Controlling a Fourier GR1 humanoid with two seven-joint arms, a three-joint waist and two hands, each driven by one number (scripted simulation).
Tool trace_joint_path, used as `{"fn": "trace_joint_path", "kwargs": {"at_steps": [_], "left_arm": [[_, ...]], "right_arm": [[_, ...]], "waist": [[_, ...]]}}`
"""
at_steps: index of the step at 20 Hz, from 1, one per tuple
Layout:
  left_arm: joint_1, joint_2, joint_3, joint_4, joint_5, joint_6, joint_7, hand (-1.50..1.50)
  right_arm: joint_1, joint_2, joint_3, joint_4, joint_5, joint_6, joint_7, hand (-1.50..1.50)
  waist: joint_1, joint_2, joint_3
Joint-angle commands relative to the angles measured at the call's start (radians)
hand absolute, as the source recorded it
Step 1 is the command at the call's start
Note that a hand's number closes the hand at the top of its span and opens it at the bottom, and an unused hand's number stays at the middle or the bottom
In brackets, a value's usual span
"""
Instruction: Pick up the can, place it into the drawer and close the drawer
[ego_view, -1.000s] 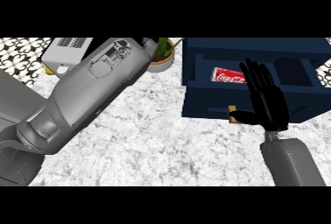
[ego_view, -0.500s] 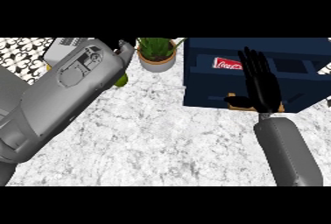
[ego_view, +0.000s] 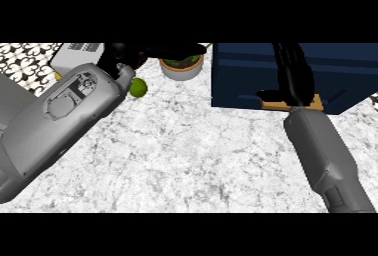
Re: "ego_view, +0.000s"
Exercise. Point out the navy blue drawer cabinet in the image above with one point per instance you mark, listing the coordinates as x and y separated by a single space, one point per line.
245 73

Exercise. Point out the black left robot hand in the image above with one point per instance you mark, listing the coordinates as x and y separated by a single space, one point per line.
128 52

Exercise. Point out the potted plant in pale pot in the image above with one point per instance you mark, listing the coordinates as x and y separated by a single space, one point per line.
182 68

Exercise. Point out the green avocado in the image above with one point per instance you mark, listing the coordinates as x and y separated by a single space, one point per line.
137 88

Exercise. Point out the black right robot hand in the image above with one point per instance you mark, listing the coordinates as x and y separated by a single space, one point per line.
295 80

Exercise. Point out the tan wooden drawer inside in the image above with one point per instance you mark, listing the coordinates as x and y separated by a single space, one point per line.
317 104

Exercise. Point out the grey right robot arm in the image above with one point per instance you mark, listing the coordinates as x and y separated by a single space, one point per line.
325 156

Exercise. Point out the pale grey appliance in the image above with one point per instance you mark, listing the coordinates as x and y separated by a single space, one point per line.
74 56

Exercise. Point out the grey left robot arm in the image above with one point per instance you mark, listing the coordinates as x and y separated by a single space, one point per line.
53 130

